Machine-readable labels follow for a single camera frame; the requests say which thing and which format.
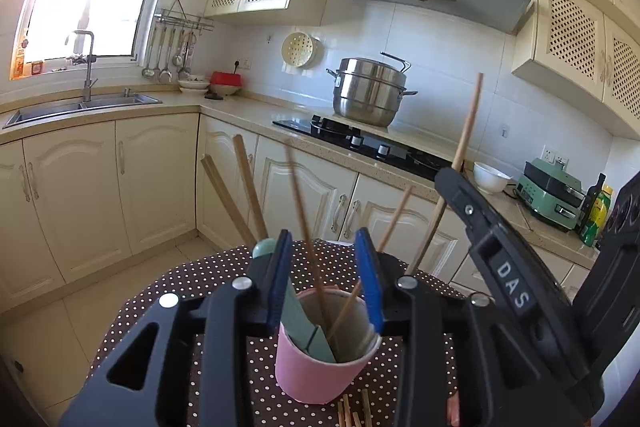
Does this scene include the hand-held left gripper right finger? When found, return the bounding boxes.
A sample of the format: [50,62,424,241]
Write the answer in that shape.
[354,228,586,427]

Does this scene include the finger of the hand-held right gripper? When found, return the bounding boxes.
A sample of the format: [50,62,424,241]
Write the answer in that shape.
[434,168,503,253]

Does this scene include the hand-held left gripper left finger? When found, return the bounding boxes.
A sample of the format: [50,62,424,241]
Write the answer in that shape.
[60,229,293,427]

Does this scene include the mint green sheathed knife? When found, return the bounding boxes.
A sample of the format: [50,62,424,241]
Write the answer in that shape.
[252,239,337,364]

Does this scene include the single wooden chopstick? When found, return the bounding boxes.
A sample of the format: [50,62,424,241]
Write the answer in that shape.
[407,73,484,275]

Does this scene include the pink cup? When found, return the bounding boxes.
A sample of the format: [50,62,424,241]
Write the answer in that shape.
[275,289,382,405]

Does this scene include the bunch of wooden chopsticks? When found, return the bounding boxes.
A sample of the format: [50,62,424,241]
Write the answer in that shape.
[200,134,415,427]

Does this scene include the white rice bowl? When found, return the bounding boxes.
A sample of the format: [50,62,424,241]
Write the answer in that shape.
[472,161,513,195]

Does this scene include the brown polka dot tablecloth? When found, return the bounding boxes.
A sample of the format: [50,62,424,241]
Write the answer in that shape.
[87,239,481,427]

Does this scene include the green electric multi cooker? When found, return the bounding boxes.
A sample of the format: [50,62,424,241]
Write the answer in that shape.
[515,157,586,230]

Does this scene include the green yellow bottle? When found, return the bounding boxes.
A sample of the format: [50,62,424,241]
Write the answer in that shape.
[580,184,613,248]

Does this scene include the stainless steel steamer pot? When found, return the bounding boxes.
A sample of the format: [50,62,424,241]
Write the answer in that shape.
[326,52,418,128]

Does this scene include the dark olive oil bottle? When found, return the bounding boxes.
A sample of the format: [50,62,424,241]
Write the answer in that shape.
[582,173,606,228]

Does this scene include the black gas stove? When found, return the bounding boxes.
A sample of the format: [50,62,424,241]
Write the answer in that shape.
[272,114,453,182]

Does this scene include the beige kitchen countertop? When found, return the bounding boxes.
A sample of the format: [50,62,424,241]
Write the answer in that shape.
[0,89,601,270]

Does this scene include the cream perforated steamer tray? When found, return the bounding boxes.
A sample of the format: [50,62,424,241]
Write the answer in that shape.
[281,32,321,68]

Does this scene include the stacked white dishes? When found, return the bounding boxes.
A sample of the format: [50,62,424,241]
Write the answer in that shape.
[177,77,211,95]

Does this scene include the cream base cabinets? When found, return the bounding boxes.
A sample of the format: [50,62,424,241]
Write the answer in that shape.
[0,112,596,313]

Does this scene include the hanging metal skimmer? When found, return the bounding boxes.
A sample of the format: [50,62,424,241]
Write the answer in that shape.
[175,29,193,80]

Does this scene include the hanging metal ladle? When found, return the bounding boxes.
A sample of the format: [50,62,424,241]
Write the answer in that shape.
[141,27,156,80]
[159,27,173,84]

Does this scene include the stainless steel double sink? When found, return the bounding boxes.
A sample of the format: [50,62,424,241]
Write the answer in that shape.
[2,92,163,129]

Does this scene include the steel kitchen faucet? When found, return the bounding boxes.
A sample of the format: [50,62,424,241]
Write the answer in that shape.
[65,30,99,102]

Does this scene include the metal utensil rack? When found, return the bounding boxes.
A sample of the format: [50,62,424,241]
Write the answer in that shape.
[154,0,215,32]

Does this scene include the double wall power outlet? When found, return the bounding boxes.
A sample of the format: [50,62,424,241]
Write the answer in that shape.
[542,146,571,168]

